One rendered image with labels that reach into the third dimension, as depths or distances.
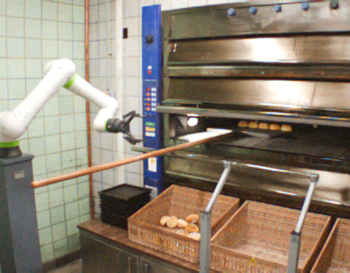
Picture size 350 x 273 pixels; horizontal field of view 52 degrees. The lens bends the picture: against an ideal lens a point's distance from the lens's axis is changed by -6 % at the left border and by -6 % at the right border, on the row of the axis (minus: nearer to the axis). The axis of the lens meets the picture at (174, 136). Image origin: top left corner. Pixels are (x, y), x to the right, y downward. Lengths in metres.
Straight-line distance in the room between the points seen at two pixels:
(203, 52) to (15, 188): 1.44
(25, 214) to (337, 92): 1.88
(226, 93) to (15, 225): 1.50
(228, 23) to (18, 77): 1.57
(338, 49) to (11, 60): 2.20
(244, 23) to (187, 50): 0.45
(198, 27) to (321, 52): 0.87
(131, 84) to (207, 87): 0.68
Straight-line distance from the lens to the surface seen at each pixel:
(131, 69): 2.93
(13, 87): 2.92
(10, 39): 2.93
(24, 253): 2.32
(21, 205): 2.22
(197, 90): 2.55
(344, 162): 2.20
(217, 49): 2.47
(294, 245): 1.75
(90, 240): 2.75
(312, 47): 2.22
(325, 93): 2.19
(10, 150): 2.16
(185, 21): 2.65
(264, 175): 2.38
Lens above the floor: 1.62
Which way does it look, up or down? 9 degrees down
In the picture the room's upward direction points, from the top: straight up
